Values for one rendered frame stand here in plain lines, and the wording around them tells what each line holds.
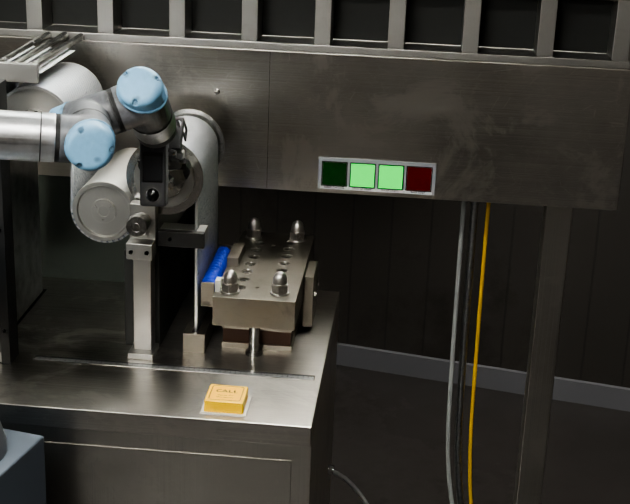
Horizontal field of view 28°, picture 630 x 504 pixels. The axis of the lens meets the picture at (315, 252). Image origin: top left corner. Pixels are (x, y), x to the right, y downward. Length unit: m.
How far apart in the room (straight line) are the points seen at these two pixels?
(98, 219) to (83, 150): 0.54
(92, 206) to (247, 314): 0.36
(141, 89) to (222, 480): 0.73
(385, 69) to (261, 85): 0.26
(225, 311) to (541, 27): 0.86
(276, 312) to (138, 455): 0.38
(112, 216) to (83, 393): 0.35
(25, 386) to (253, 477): 0.45
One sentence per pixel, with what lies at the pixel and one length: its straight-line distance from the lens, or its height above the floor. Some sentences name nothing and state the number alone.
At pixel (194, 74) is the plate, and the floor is 1.38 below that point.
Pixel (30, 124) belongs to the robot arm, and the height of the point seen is 1.46.
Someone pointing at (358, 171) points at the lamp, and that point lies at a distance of 2.67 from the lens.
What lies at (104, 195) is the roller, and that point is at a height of 1.21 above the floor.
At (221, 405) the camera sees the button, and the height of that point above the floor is 0.92.
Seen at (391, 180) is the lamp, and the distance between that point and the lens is 2.67.
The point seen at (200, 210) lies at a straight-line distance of 2.43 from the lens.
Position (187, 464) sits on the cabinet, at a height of 0.79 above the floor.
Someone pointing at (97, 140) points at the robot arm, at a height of 1.44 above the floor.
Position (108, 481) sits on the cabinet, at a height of 0.74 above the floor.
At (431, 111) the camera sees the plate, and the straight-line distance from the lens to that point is 2.64.
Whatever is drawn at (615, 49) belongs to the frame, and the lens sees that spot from 2.65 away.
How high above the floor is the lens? 1.92
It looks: 20 degrees down
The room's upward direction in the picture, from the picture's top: 2 degrees clockwise
